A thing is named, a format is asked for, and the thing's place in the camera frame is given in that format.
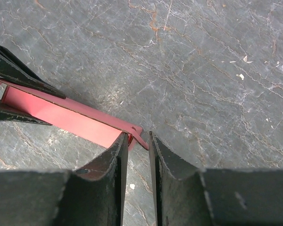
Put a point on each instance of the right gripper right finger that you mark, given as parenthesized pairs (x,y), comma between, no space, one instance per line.
(185,195)

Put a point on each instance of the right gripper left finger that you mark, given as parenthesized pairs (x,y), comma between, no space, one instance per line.
(93,195)

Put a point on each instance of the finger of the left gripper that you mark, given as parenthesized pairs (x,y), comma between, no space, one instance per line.
(8,113)
(15,71)

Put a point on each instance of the pink paper box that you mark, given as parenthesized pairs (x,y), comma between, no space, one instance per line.
(67,114)

